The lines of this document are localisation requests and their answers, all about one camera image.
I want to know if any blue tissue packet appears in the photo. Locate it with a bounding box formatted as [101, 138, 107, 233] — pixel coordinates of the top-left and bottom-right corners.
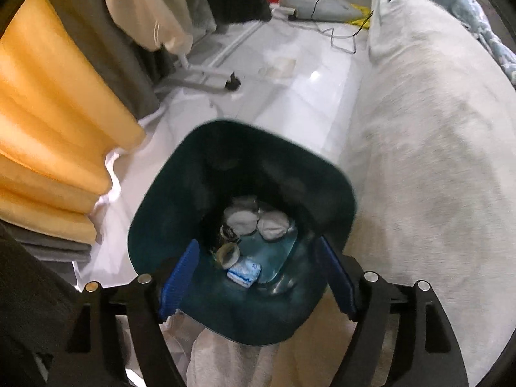
[227, 261, 261, 288]

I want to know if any white cloth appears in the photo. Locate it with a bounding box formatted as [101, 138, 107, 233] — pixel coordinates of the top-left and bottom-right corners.
[161, 313, 283, 387]

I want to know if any dark patterned snack packet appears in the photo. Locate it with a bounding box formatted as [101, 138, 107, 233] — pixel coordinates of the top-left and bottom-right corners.
[220, 226, 242, 245]

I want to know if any dark grey fleece clothing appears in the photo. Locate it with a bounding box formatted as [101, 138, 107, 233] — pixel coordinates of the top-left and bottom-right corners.
[0, 222, 83, 387]

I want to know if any black cable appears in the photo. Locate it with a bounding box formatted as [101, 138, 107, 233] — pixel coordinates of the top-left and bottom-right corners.
[312, 0, 376, 55]

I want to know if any cardboard tape roll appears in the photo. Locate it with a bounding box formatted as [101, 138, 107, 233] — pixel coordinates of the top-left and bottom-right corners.
[216, 243, 242, 270]

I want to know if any white clothes rack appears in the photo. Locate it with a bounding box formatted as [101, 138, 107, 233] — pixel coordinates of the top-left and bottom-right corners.
[155, 19, 243, 94]

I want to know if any beige coat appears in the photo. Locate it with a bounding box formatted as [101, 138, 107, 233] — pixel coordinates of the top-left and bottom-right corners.
[99, 0, 194, 55]

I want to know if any dark teal trash bin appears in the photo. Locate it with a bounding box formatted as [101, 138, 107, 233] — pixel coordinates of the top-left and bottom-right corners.
[128, 119, 359, 346]

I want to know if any yellow curtain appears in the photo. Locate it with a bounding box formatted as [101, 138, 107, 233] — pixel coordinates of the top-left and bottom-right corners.
[0, 0, 147, 245]

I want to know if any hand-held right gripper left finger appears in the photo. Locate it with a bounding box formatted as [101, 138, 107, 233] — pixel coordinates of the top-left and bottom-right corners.
[48, 239, 201, 387]

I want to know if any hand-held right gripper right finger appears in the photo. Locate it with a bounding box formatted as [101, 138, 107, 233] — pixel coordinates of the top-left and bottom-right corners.
[316, 236, 470, 387]

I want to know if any blue patterned blanket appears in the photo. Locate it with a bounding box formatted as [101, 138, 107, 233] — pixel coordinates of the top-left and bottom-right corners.
[439, 0, 516, 86]

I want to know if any grey floor appliance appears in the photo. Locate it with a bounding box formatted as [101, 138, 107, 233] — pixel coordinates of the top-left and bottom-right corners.
[270, 0, 358, 22]

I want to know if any white paper wad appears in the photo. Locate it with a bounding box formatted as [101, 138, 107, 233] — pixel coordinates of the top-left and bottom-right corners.
[223, 205, 259, 237]
[258, 209, 292, 241]

